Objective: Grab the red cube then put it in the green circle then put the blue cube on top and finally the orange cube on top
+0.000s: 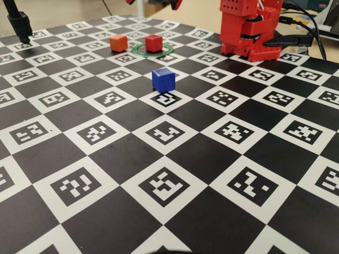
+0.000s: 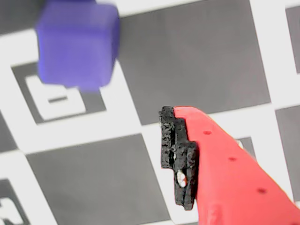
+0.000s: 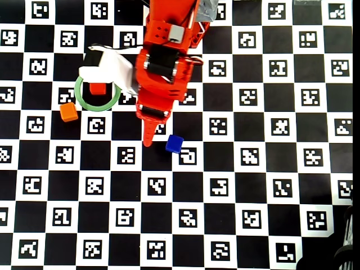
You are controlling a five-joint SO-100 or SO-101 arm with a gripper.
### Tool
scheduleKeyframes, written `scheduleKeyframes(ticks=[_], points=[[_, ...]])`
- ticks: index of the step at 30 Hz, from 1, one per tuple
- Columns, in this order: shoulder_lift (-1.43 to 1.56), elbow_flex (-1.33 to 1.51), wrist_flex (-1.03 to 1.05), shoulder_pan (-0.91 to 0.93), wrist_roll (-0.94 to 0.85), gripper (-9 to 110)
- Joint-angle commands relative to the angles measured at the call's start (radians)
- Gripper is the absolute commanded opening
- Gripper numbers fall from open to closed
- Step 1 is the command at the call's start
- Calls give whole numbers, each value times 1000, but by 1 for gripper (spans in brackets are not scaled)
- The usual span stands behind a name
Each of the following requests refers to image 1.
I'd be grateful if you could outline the orange cube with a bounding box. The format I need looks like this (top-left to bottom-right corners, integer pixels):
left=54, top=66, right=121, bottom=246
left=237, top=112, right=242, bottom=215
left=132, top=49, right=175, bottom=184
left=109, top=34, right=128, bottom=52

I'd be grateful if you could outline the red cube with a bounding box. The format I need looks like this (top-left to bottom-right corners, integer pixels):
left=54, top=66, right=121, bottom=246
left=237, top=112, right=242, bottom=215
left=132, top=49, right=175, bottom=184
left=145, top=34, right=163, bottom=52

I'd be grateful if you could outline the blue cube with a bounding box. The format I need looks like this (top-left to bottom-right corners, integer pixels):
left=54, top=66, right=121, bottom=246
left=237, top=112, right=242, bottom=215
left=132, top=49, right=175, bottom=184
left=151, top=67, right=176, bottom=94

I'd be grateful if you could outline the white table leg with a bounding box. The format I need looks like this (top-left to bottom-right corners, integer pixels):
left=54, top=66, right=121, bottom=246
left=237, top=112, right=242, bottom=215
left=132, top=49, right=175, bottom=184
left=136, top=0, right=146, bottom=18

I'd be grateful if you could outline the black table clamp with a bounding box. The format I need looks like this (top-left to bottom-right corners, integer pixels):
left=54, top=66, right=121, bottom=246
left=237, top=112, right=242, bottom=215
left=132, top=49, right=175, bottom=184
left=264, top=34, right=315, bottom=48

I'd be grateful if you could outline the dark green case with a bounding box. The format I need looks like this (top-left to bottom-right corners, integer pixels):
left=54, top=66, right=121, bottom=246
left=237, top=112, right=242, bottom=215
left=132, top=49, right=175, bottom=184
left=307, top=0, right=334, bottom=12

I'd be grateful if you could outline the grey laptop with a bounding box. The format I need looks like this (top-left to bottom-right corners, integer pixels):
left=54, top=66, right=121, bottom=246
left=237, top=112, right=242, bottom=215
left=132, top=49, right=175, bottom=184
left=315, top=0, right=339, bottom=40

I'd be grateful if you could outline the black white marker board mat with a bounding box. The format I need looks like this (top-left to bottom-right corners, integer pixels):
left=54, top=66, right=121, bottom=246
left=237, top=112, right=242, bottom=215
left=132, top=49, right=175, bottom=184
left=0, top=14, right=339, bottom=254

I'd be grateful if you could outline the green ring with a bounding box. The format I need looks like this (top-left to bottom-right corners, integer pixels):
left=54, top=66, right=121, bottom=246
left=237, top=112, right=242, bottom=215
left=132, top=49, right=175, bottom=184
left=131, top=41, right=175, bottom=59

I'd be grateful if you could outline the black cable with plug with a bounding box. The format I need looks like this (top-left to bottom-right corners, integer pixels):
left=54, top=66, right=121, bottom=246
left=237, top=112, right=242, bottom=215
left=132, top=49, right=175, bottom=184
left=279, top=16, right=316, bottom=27

